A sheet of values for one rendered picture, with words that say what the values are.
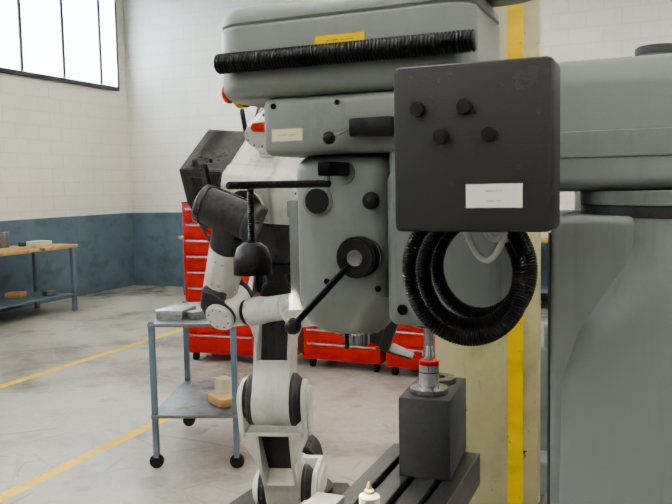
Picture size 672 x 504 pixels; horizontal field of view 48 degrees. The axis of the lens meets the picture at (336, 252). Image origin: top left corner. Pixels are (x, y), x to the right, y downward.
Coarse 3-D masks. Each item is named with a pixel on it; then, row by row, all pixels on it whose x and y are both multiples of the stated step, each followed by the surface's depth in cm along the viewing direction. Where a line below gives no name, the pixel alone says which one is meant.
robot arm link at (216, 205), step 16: (208, 192) 179; (224, 192) 181; (208, 208) 178; (224, 208) 177; (240, 208) 177; (208, 224) 180; (224, 224) 178; (240, 224) 177; (224, 240) 181; (240, 240) 182; (224, 256) 184
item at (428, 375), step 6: (420, 366) 178; (426, 366) 176; (432, 366) 176; (438, 366) 178; (420, 372) 178; (426, 372) 177; (432, 372) 176; (438, 372) 178; (420, 378) 178; (426, 378) 177; (432, 378) 177; (438, 378) 178; (420, 384) 178; (426, 384) 177; (432, 384) 177; (438, 384) 178
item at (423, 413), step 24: (456, 384) 186; (408, 408) 175; (432, 408) 173; (456, 408) 180; (408, 432) 175; (432, 432) 174; (456, 432) 180; (408, 456) 176; (432, 456) 174; (456, 456) 180
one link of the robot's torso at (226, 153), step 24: (216, 144) 201; (240, 144) 199; (192, 168) 192; (216, 168) 191; (240, 168) 190; (264, 168) 189; (288, 168) 191; (192, 192) 197; (240, 192) 187; (264, 192) 186; (288, 192) 188; (264, 240) 199; (288, 240) 200
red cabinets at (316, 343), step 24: (192, 240) 688; (192, 264) 690; (192, 288) 691; (192, 336) 696; (216, 336) 688; (240, 336) 682; (312, 336) 660; (336, 336) 650; (408, 336) 617; (312, 360) 666; (336, 360) 653; (360, 360) 644; (384, 360) 644; (408, 360) 618
